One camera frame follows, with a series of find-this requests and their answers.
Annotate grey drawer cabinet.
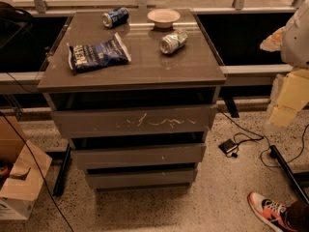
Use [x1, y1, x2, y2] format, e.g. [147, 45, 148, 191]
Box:
[39, 10, 225, 176]

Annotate black cable at left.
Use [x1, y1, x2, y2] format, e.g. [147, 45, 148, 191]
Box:
[0, 110, 75, 232]

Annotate black power adapter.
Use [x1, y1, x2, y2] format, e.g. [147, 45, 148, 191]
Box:
[219, 139, 238, 154]

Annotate grey top drawer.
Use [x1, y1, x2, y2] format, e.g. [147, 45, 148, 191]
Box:
[52, 105, 216, 138]

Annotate white bowl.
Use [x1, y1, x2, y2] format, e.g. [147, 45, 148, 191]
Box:
[148, 9, 181, 28]

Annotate black bar on floor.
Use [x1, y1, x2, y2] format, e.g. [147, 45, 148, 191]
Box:
[270, 145, 309, 204]

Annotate grey bottom drawer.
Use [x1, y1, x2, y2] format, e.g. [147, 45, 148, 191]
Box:
[85, 168, 197, 189]

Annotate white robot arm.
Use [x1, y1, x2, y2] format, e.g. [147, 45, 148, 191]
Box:
[260, 0, 309, 132]

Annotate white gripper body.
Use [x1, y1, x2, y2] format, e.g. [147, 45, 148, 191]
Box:
[269, 74, 285, 109]

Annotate blue chip bag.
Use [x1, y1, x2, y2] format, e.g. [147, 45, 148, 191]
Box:
[69, 33, 131, 73]

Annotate black table leg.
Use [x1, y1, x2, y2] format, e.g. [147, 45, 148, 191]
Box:
[53, 145, 70, 196]

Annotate cardboard box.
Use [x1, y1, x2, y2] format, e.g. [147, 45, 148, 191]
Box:
[0, 116, 52, 220]

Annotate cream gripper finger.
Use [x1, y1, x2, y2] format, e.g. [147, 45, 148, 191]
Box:
[264, 69, 309, 133]
[260, 27, 285, 52]

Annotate orange white sneaker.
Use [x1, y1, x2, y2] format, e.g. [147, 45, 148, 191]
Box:
[248, 192, 297, 232]

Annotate black floor cable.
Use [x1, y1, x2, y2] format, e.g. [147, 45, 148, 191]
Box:
[217, 107, 309, 168]

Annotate grey drawer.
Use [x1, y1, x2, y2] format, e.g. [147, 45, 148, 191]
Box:
[72, 143, 206, 170]
[85, 168, 197, 189]
[52, 105, 216, 138]

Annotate white green soda can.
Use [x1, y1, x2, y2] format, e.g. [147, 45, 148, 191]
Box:
[159, 30, 188, 54]

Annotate blue soda can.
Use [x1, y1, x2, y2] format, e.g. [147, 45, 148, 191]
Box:
[102, 7, 129, 28]

